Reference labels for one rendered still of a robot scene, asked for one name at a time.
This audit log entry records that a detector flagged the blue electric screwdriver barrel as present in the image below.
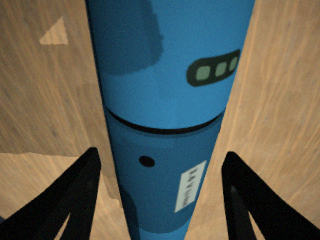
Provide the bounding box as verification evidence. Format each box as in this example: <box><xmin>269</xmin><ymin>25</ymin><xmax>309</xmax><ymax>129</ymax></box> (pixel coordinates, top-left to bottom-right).
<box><xmin>85</xmin><ymin>0</ymin><xmax>255</xmax><ymax>240</ymax></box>

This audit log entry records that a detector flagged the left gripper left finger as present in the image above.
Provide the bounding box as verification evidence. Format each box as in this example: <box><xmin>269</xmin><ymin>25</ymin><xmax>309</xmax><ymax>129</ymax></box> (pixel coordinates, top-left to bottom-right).
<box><xmin>0</xmin><ymin>147</ymin><xmax>101</xmax><ymax>240</ymax></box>

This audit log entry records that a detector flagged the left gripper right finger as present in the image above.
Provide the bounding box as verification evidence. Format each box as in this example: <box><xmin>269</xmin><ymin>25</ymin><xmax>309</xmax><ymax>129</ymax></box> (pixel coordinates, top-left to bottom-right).
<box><xmin>221</xmin><ymin>151</ymin><xmax>320</xmax><ymax>240</ymax></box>

